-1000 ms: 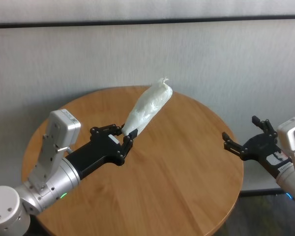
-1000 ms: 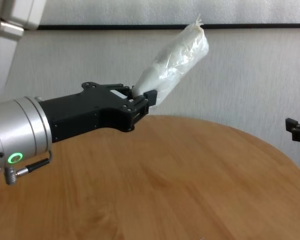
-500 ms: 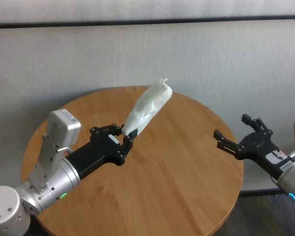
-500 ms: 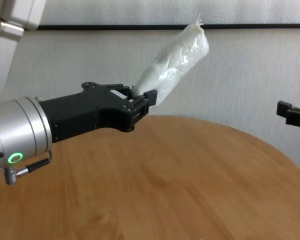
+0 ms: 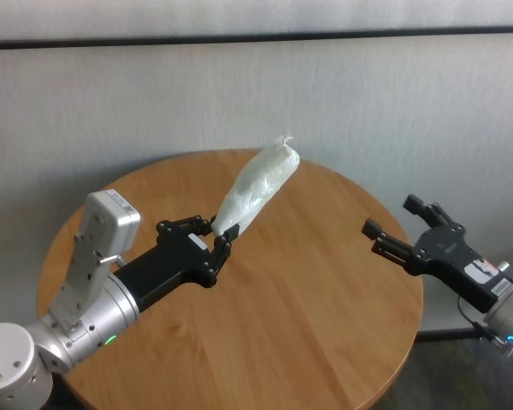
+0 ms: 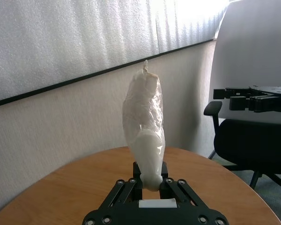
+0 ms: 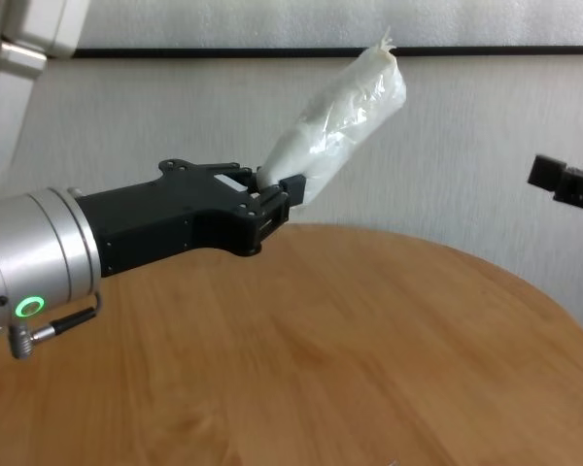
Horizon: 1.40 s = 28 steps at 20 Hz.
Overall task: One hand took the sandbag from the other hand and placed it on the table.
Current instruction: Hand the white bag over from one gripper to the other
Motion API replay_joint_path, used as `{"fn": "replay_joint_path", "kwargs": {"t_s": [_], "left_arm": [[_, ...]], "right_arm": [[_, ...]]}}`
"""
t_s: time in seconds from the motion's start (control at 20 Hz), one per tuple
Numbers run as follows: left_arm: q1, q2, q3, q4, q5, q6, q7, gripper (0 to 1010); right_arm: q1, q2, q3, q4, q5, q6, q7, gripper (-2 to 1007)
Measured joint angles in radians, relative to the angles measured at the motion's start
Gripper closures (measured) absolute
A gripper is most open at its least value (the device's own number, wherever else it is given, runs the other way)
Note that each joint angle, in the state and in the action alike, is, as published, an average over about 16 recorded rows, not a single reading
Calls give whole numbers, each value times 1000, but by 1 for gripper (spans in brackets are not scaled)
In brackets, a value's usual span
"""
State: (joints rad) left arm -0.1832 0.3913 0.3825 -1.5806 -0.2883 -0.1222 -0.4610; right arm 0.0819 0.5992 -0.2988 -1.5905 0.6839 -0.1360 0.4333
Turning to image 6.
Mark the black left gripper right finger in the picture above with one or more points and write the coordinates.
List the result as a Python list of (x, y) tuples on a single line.
[(165, 189)]

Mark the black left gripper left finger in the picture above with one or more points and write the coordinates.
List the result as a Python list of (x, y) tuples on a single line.
[(137, 187)]

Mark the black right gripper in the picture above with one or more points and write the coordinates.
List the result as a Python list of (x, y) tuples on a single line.
[(271, 100)]

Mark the white plastic sandbag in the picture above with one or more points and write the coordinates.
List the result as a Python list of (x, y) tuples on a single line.
[(142, 117)]

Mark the office chair with black seat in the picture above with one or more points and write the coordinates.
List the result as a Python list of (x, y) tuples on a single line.
[(248, 140)]

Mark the black wall trim strip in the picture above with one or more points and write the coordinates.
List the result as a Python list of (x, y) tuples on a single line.
[(84, 78)]

